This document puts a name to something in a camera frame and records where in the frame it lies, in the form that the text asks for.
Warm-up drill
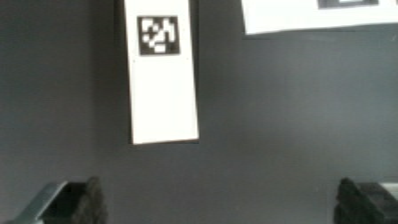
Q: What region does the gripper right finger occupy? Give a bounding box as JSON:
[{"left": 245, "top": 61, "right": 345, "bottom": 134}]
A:
[{"left": 334, "top": 178, "right": 398, "bottom": 224}]

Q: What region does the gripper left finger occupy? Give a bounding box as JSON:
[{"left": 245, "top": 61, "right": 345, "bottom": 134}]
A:
[{"left": 14, "top": 176, "right": 108, "bottom": 224}]

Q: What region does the white desk leg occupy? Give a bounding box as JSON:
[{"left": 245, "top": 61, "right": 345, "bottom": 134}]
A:
[{"left": 124, "top": 0, "right": 199, "bottom": 145}]

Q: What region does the marker tag sheet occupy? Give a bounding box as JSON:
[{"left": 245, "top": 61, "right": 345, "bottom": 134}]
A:
[{"left": 242, "top": 0, "right": 398, "bottom": 35}]

